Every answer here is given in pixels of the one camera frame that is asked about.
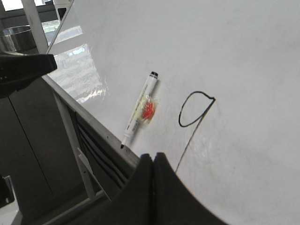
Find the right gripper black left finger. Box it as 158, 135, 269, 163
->
72, 154, 153, 225

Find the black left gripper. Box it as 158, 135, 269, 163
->
0, 53, 57, 98

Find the white black whiteboard marker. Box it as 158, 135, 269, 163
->
120, 71, 158, 149

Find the red round magnet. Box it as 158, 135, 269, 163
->
142, 102, 155, 120

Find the grey aluminium whiteboard tray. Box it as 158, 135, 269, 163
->
43, 75, 139, 174

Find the white whiteboard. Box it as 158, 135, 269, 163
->
50, 0, 300, 225

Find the metal pot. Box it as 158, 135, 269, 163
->
0, 25, 36, 52

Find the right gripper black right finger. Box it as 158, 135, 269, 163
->
153, 152, 226, 225

